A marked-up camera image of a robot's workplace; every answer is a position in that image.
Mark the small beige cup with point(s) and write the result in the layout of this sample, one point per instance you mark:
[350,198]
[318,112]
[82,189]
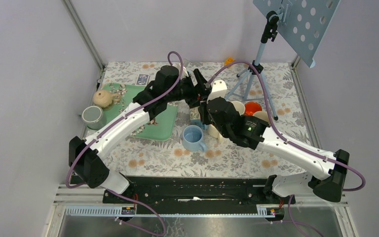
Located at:
[194,113]

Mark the beige teapot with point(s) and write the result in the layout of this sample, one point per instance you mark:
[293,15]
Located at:
[105,99]

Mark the light blue upside-down mug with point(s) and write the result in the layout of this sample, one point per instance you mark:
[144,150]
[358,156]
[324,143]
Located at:
[193,139]

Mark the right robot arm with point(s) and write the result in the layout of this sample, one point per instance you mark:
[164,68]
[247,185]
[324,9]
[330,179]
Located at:
[325,172]

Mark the small dark card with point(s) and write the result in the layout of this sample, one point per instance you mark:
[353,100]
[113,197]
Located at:
[142,79]

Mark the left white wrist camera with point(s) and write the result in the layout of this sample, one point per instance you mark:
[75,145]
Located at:
[182,71]

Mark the cream upside-down mug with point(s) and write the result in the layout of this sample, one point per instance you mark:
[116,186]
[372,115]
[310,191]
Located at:
[212,131]

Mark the perforated grey panel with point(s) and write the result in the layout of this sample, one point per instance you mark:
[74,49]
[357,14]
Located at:
[302,24]

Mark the blue mug yellow inside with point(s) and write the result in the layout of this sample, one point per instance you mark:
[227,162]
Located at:
[199,124]

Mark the grey metal cup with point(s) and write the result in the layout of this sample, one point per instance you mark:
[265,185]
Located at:
[94,117]

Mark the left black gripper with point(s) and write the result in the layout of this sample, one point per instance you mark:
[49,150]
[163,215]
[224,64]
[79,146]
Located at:
[194,98]

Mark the orange toy block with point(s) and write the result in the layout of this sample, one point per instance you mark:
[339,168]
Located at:
[228,61]

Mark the floral table cloth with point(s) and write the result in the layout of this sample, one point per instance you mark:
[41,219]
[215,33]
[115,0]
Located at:
[141,157]

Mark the orange mug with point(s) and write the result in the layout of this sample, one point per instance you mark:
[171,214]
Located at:
[251,108]

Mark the tall beige cup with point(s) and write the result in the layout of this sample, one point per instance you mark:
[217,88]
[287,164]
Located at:
[262,115]

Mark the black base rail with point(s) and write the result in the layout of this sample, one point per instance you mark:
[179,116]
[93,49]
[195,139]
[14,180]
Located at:
[178,195]

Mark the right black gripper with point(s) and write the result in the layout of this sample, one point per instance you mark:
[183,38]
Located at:
[203,111]

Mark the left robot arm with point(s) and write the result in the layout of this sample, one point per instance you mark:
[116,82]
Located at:
[85,155]

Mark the green plastic tray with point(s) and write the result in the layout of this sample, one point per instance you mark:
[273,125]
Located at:
[159,129]

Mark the light blue tripod stand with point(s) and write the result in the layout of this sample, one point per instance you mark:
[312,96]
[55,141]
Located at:
[258,65]

